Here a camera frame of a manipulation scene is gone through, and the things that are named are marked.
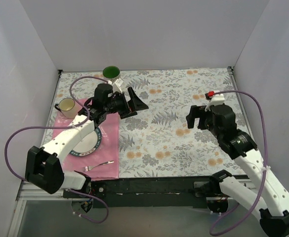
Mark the aluminium frame rail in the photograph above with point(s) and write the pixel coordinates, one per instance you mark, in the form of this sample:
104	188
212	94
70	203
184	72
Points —
65	214

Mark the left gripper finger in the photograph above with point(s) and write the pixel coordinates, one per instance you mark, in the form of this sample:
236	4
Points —
135	103
126	114

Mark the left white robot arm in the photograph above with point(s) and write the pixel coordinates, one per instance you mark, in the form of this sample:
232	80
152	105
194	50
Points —
44	164

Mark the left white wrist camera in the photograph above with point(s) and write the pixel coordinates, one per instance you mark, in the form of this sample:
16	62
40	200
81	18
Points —
117	85

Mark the cream enamel cup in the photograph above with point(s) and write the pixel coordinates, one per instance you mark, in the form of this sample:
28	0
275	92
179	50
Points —
68	107

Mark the pink placemat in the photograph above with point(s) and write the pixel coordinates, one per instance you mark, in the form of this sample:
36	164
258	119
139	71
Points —
108	150

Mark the silver fork on placemat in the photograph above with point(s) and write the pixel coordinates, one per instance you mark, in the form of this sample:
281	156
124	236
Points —
89	168

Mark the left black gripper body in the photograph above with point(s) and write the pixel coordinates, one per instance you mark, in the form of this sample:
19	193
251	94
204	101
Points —
127	105

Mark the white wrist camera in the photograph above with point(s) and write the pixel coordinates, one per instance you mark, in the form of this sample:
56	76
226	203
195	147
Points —
214	98
117	85

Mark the floral mug green inside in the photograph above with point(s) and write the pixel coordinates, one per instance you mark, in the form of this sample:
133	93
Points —
111	73

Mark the floral tablecloth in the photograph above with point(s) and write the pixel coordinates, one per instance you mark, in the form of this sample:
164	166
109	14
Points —
157	142

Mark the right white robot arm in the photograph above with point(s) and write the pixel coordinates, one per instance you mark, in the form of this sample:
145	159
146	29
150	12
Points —
270	204

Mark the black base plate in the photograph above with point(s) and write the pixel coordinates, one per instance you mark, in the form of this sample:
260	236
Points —
192	191

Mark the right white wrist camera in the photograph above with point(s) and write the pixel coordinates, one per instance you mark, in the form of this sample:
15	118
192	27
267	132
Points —
214	98

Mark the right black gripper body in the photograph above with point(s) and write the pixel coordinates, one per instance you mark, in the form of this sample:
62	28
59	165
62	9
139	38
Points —
201	120

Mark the white plate with blue rim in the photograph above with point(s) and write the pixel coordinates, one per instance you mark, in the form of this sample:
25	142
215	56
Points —
88	144

